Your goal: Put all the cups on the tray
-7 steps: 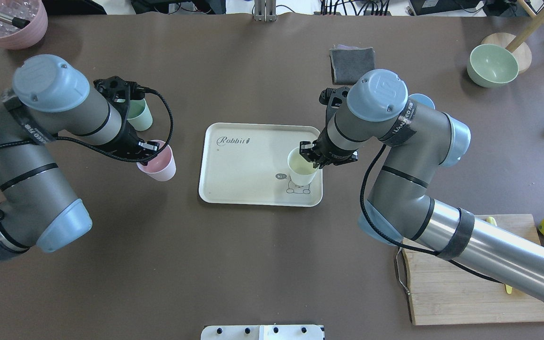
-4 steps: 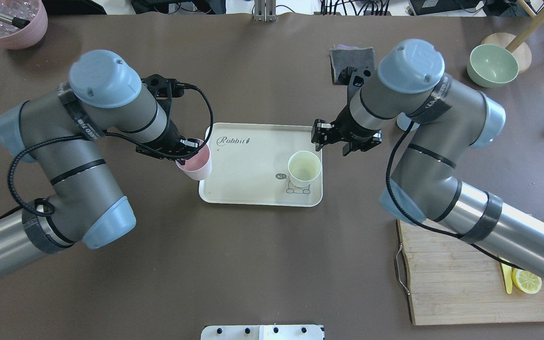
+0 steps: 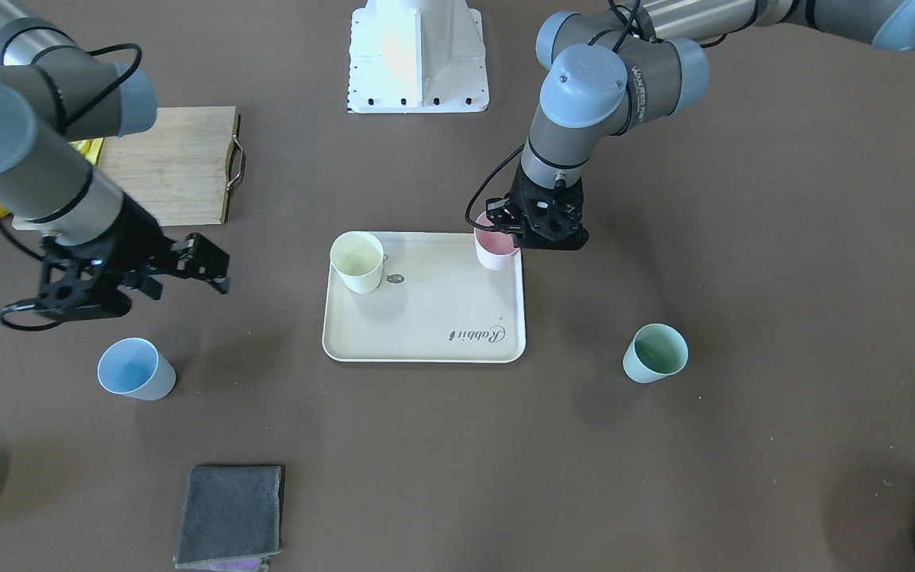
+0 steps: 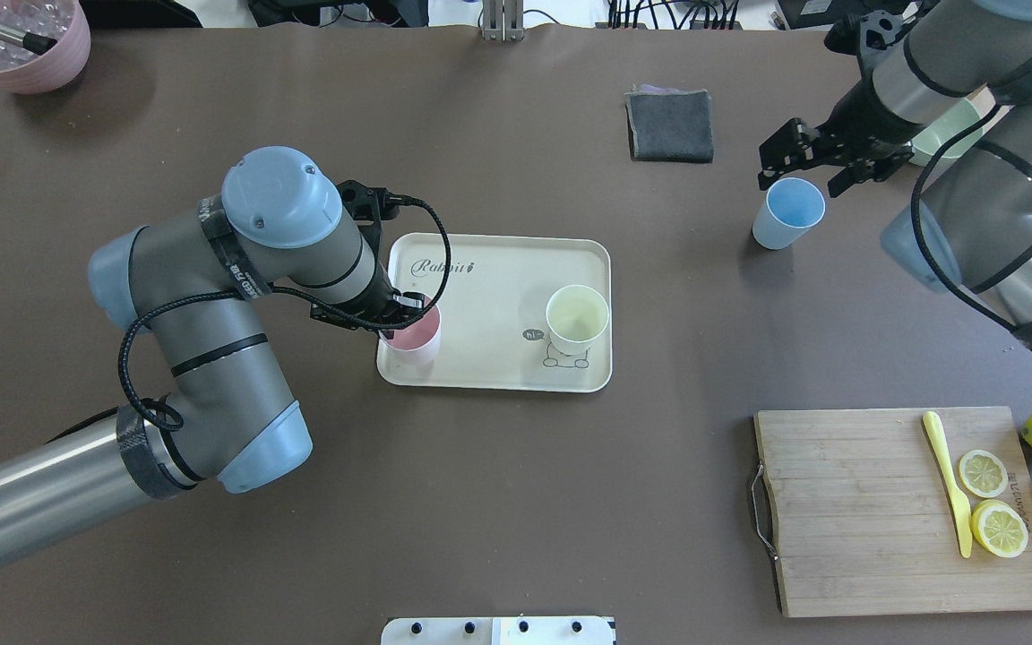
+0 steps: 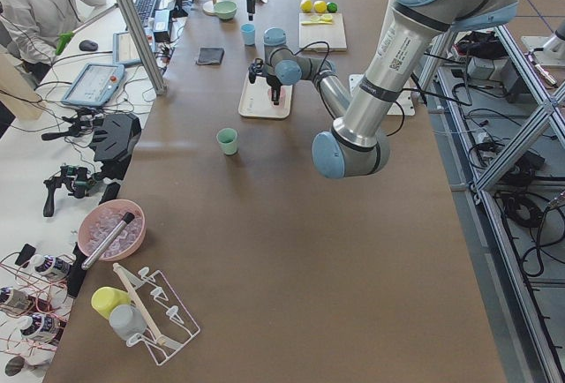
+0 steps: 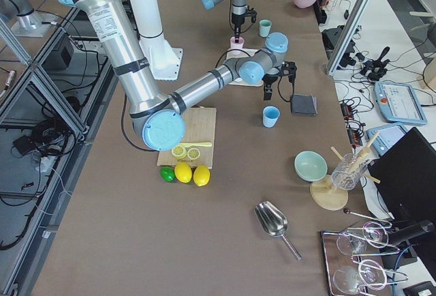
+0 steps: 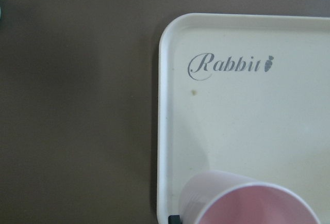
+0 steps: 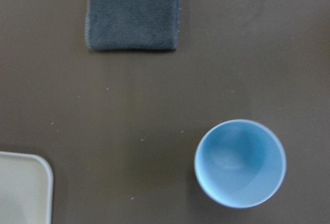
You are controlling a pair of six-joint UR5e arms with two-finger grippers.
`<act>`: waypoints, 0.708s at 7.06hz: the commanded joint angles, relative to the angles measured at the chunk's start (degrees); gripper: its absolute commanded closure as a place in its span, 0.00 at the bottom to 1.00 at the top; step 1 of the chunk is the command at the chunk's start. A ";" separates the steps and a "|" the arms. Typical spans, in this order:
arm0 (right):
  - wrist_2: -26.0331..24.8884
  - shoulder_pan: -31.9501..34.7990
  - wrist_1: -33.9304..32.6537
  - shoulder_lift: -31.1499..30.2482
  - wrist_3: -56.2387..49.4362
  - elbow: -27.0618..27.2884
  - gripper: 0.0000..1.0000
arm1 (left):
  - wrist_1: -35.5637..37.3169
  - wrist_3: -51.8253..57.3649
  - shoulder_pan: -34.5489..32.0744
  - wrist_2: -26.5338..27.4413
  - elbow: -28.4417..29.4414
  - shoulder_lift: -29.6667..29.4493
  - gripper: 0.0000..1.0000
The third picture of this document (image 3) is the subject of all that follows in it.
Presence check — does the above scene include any wooden cutting board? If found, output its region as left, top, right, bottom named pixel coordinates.
left=12, top=106, right=247, bottom=231

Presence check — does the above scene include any mint green cup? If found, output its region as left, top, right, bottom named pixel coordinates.
left=622, top=323, right=689, bottom=384

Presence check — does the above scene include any grey folded cloth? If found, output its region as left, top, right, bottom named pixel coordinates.
left=173, top=465, right=283, bottom=571

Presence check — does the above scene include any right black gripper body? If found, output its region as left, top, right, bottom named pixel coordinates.
left=35, top=196, right=175, bottom=321

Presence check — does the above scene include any pink cup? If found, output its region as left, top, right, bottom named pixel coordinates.
left=473, top=211, right=519, bottom=271

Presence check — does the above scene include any lemon half upper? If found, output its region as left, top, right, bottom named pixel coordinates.
left=69, top=137, right=105, bottom=165

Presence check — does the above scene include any light blue cup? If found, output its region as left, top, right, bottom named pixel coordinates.
left=97, top=338, right=176, bottom=400

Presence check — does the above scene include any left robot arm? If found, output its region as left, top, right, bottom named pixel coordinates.
left=465, top=1, right=915, bottom=250

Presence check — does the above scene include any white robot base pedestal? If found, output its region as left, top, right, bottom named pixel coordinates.
left=346, top=1, right=490, bottom=114

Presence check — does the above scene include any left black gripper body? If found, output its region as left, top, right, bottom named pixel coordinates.
left=505, top=168, right=589, bottom=251

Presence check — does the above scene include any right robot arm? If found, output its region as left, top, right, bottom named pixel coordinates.
left=0, top=1, right=231, bottom=332

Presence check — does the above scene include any beige rabbit tray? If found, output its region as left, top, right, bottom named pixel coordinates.
left=321, top=231, right=527, bottom=363

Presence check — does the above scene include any cream yellow cup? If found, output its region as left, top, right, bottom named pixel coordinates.
left=330, top=231, right=385, bottom=294

